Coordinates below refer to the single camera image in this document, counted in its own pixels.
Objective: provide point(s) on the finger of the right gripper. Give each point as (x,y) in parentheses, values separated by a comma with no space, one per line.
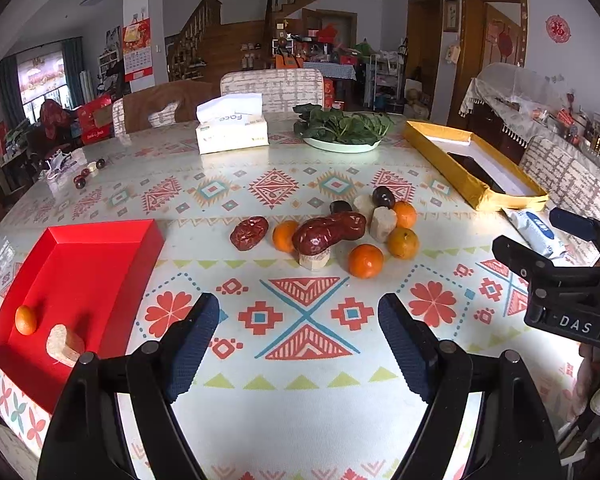
(584,228)
(529,265)

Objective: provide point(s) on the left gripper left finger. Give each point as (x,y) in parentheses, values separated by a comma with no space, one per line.
(85,439)

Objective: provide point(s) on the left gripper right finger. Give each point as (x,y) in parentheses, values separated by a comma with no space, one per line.
(513,439)

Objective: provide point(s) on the orange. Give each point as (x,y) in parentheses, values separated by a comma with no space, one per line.
(25,321)
(365,261)
(403,243)
(406,214)
(283,234)

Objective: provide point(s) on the large red jujube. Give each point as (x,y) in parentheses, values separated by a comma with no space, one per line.
(316,235)

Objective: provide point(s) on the beige cake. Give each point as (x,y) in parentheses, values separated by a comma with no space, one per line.
(315,262)
(64,345)
(383,223)

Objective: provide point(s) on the small dark fruits pile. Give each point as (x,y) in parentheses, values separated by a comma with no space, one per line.
(91,168)

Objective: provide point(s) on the white gloved right hand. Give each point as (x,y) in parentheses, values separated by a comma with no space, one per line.
(586,389)

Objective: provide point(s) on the white blue wipes pack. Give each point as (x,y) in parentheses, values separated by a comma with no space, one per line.
(539,236)

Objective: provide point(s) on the right brick pattern chair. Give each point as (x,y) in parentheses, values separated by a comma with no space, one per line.
(571,185)

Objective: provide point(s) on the beige cake in tray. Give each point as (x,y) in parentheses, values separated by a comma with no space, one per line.
(64,345)

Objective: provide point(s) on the yellow cardboard box lid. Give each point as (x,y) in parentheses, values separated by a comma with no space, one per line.
(484,177)

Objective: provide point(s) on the orange in tray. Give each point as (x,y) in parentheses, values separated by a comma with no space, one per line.
(25,321)

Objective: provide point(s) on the red tray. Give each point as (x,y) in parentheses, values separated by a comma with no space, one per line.
(90,277)

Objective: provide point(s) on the dark plum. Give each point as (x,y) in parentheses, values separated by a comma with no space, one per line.
(383,197)

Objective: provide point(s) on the small dark date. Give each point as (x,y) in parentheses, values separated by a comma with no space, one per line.
(338,206)

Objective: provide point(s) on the plate of green vegetables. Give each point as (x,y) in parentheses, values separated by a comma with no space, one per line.
(337,132)

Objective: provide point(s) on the red jujube left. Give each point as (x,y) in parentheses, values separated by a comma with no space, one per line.
(249,233)

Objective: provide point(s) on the white brick pattern chair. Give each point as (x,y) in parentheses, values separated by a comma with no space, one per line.
(282,90)

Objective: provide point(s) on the white tissue box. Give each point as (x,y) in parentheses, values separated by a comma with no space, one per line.
(232,122)

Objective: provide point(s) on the brown wooden chair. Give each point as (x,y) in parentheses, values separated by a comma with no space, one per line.
(162,105)

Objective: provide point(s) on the red paper wall decoration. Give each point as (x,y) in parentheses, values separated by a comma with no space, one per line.
(558,29)

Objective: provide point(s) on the red wall calendar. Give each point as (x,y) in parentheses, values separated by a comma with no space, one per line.
(136,50)

